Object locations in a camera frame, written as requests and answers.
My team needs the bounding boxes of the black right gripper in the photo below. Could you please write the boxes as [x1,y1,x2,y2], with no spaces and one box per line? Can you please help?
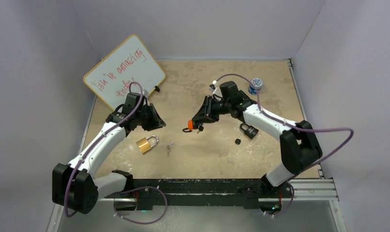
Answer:
[193,95,232,124]

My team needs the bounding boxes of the black-headed keys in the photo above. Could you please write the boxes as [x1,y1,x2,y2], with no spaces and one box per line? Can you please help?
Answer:
[197,125,204,133]

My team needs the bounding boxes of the orange padlock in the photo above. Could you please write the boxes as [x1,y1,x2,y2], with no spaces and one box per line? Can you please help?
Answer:
[182,120,194,133]

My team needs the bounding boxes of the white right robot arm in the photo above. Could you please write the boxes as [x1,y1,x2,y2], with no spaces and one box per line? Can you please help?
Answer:
[188,81,322,197]

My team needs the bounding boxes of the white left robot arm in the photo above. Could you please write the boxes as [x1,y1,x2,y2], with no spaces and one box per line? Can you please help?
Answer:
[52,93,166,217]

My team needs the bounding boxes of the single black-headed key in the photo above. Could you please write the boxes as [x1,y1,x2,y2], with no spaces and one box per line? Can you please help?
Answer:
[234,134,242,145]

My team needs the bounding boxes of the small silver keys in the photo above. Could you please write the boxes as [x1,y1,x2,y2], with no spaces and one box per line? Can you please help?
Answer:
[166,140,174,157]

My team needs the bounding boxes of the brass padlock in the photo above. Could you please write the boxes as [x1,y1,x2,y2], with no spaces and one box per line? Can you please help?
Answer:
[136,135,159,154]

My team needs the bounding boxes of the black padlock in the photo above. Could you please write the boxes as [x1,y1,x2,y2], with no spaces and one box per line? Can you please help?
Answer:
[239,123,259,139]

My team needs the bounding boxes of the blue white round jar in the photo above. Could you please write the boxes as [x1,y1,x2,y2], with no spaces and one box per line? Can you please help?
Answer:
[248,78,263,95]

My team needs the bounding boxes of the whiteboard with red writing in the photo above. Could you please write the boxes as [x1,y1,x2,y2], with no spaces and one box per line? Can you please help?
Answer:
[83,34,166,110]

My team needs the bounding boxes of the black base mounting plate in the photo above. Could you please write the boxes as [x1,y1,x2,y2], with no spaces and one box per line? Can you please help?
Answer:
[110,178,292,211]

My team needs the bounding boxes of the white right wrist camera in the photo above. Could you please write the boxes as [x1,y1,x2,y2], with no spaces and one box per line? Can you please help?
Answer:
[209,80,222,99]

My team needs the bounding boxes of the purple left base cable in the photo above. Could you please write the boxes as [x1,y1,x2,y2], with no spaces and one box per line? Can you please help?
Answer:
[113,186,169,225]

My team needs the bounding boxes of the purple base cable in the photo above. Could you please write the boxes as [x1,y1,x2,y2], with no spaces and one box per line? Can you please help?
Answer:
[113,186,169,225]
[262,181,295,218]

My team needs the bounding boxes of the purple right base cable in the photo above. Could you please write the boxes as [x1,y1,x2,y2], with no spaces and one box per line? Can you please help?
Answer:
[262,181,295,218]

